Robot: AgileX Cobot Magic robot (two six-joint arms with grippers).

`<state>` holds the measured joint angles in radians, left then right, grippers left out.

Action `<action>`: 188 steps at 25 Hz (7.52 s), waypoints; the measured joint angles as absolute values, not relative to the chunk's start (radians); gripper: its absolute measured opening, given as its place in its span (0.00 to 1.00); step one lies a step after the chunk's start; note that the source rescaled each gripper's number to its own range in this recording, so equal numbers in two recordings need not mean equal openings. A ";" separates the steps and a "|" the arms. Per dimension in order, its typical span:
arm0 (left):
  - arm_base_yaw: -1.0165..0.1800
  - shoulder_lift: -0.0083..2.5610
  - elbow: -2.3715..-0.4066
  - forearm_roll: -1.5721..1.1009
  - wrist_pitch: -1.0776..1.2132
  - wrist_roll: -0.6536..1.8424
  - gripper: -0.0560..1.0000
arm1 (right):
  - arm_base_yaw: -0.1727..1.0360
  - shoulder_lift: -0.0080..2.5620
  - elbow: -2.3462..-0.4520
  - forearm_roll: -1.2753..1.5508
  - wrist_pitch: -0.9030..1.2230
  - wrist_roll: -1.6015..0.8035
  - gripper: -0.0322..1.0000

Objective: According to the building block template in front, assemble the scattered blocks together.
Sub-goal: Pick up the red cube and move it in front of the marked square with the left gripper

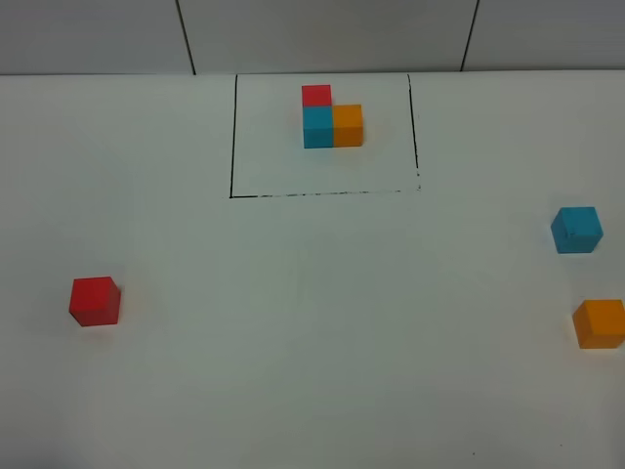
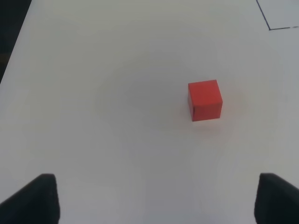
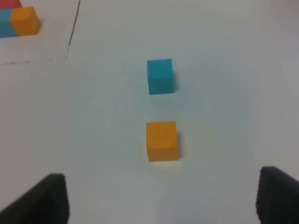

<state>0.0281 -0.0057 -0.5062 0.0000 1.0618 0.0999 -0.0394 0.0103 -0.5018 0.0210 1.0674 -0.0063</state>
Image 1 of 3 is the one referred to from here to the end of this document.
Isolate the orange template cube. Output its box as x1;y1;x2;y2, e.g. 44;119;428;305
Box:
332;105;364;148

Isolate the red template cube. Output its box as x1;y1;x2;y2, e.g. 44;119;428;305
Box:
302;84;333;107

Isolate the blue template cube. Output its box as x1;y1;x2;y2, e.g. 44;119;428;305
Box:
303;106;334;149

